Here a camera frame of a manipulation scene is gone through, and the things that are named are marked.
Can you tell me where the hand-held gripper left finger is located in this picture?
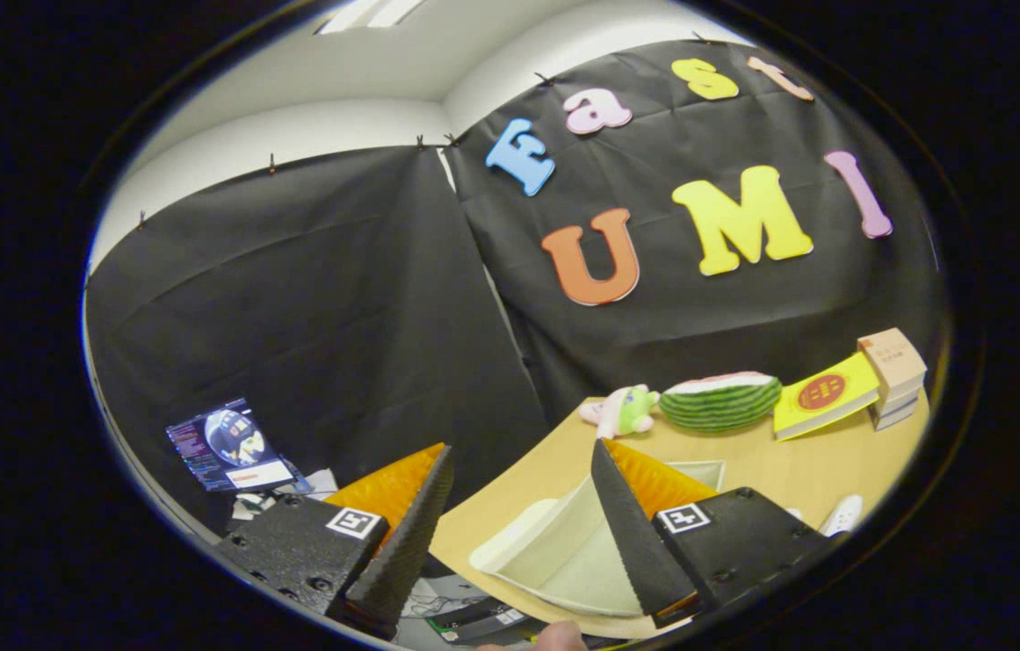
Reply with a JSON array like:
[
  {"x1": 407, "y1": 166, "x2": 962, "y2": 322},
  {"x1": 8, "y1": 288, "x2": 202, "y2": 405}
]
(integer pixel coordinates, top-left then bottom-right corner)
[{"x1": 213, "y1": 441, "x2": 457, "y2": 641}]

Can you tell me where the beige cover book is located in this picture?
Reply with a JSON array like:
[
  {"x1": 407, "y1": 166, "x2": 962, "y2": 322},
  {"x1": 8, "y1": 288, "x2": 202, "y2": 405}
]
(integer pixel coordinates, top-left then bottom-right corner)
[{"x1": 856, "y1": 327, "x2": 929, "y2": 392}]

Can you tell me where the pink and green plush toy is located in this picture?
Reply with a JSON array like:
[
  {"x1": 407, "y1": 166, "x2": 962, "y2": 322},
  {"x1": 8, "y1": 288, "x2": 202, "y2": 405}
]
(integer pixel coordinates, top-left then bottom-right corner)
[{"x1": 578, "y1": 384, "x2": 661, "y2": 440}]

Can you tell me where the cream fabric storage box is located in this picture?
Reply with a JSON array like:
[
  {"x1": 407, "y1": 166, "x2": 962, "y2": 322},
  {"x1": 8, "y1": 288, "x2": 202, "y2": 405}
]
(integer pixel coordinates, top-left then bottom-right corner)
[{"x1": 469, "y1": 459, "x2": 728, "y2": 618}]

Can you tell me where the yellow book with red circle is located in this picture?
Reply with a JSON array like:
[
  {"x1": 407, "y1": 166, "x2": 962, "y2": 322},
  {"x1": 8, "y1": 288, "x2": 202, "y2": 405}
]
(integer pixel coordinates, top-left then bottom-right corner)
[{"x1": 772, "y1": 351, "x2": 882, "y2": 442}]

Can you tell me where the white shoe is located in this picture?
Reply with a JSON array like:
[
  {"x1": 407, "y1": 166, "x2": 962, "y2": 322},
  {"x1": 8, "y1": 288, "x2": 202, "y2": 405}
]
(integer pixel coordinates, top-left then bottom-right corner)
[{"x1": 819, "y1": 494, "x2": 864, "y2": 537}]

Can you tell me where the grey cover book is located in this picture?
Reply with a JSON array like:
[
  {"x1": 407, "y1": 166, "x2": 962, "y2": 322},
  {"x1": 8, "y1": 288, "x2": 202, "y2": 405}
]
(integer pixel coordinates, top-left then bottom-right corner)
[
  {"x1": 872, "y1": 398, "x2": 918, "y2": 431},
  {"x1": 867, "y1": 382, "x2": 924, "y2": 417}
]

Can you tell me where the dark box with label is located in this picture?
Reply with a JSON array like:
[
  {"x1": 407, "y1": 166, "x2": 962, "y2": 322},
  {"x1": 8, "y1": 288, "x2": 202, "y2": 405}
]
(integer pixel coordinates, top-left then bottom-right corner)
[{"x1": 424, "y1": 597, "x2": 529, "y2": 645}]

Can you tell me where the watermelon slice plush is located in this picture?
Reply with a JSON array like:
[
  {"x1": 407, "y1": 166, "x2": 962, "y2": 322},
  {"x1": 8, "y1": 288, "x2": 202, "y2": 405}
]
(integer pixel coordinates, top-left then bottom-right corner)
[{"x1": 659, "y1": 371, "x2": 784, "y2": 433}]

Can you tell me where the long ceiling light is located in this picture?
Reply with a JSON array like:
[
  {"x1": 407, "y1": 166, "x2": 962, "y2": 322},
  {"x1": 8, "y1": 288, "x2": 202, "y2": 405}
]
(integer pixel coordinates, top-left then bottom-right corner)
[{"x1": 316, "y1": 0, "x2": 428, "y2": 35}]

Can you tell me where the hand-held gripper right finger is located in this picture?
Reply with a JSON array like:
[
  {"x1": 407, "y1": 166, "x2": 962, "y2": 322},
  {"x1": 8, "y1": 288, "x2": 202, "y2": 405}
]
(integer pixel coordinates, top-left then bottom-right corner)
[{"x1": 590, "y1": 439, "x2": 838, "y2": 630}]

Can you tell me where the dark display screen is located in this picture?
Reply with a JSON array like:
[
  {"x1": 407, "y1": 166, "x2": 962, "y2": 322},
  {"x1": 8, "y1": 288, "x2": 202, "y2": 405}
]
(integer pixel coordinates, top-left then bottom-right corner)
[{"x1": 165, "y1": 398, "x2": 296, "y2": 494}]

